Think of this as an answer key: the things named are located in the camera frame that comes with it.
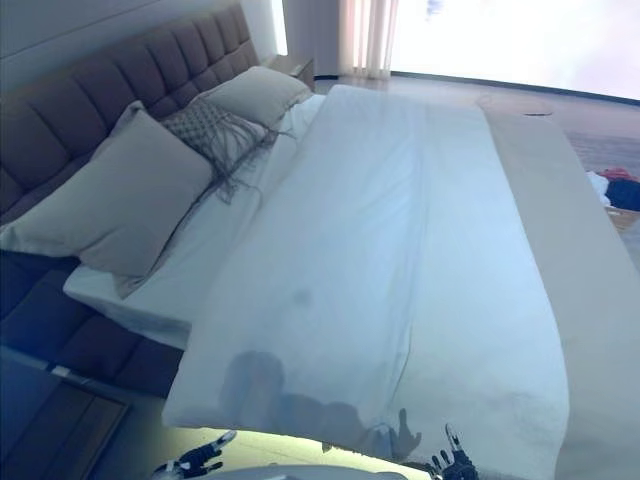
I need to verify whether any grey fringed macrame cushion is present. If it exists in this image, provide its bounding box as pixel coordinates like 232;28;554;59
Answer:
162;97;296;206

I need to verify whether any white duvet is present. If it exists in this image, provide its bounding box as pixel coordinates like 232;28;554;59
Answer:
162;83;571;461

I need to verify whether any red garment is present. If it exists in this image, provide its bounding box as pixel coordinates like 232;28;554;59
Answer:
599;167;640;184

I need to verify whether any wooden laundry basket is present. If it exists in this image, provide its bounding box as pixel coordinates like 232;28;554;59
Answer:
607;208;640;236

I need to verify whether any white garment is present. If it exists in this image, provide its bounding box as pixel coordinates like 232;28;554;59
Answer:
585;170;614;206

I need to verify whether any large grey area rug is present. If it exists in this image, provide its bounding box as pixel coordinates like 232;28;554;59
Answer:
564;127;640;281

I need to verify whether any white bed sheet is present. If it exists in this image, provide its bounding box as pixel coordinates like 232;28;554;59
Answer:
62;92;329;349

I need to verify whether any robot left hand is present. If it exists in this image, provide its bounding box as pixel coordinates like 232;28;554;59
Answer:
154;429;239;480

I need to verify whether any beige bed runner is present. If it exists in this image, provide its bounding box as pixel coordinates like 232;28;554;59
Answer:
474;94;640;480

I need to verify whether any wooden nightstand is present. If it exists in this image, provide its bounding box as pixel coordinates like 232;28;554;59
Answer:
264;53;315;81
0;344;134;480

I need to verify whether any sheer beige curtain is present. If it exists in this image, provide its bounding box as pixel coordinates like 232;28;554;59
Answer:
337;0;399;76

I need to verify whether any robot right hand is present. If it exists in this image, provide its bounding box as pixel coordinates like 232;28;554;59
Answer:
427;422;479;480

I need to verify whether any large beige pillow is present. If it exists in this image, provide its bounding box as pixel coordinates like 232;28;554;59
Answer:
202;65;312;125
0;99;215;301

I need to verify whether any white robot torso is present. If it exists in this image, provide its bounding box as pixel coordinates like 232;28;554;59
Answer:
219;462;436;480

